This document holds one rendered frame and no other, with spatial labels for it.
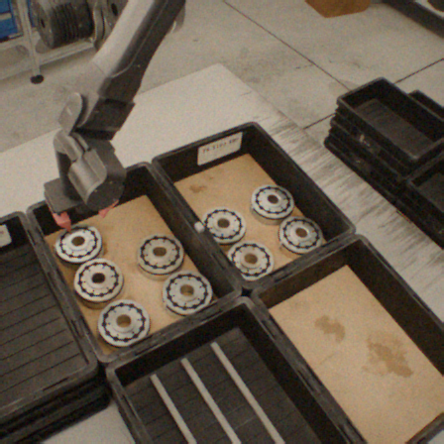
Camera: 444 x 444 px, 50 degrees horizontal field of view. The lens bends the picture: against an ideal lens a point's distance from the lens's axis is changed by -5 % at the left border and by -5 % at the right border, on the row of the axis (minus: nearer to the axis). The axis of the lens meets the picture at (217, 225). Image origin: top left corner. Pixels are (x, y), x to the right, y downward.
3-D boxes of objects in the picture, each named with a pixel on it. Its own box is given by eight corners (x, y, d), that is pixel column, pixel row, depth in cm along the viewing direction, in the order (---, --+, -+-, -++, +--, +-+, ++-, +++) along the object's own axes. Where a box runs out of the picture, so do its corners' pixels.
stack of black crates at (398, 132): (310, 175, 224) (335, 97, 188) (353, 152, 237) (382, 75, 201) (375, 235, 206) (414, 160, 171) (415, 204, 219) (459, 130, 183)
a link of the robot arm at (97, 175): (121, 96, 71) (73, 87, 65) (163, 145, 67) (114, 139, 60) (85, 160, 77) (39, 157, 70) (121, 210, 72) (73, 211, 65)
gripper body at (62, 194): (117, 195, 80) (115, 165, 74) (58, 219, 76) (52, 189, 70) (101, 168, 82) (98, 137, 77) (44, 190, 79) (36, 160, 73)
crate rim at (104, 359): (25, 214, 104) (23, 207, 102) (148, 166, 115) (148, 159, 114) (103, 372, 85) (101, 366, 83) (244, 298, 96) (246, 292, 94)
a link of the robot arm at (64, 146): (80, 115, 71) (45, 129, 68) (102, 144, 68) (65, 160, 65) (84, 148, 76) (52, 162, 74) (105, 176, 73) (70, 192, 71)
